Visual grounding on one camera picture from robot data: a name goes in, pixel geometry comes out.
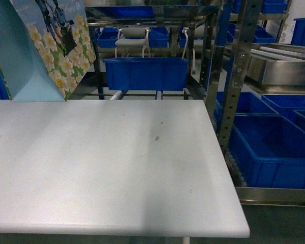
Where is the blue bin lower right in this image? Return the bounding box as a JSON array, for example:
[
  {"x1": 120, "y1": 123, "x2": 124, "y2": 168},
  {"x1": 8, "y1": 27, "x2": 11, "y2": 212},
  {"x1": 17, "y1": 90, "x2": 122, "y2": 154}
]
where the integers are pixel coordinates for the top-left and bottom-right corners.
[{"x1": 228, "y1": 114, "x2": 305, "y2": 189}]

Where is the steel rack upright post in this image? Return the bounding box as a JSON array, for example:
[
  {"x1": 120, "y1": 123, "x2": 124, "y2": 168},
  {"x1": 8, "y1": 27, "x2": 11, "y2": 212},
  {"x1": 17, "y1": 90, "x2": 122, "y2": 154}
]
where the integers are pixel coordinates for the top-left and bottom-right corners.
[{"x1": 218, "y1": 0, "x2": 263, "y2": 154}]

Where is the blue bin on rollers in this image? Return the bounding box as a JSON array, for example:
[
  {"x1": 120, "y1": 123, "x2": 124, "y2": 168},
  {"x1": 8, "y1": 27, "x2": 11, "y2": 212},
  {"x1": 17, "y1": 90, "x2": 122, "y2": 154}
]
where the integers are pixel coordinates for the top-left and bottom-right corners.
[{"x1": 103, "y1": 57, "x2": 189, "y2": 91}]

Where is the flower gift bag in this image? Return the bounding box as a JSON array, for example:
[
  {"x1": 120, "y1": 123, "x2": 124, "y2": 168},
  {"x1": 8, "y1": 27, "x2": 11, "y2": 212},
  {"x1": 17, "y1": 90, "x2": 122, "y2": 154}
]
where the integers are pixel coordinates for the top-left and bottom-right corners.
[{"x1": 0, "y1": 1, "x2": 96, "y2": 102}]

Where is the grey office chair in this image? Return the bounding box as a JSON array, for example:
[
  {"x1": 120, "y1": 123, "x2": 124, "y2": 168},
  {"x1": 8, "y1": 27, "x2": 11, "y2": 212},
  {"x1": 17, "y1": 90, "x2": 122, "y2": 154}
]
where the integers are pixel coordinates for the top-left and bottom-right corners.
[{"x1": 114, "y1": 27, "x2": 151, "y2": 58}]

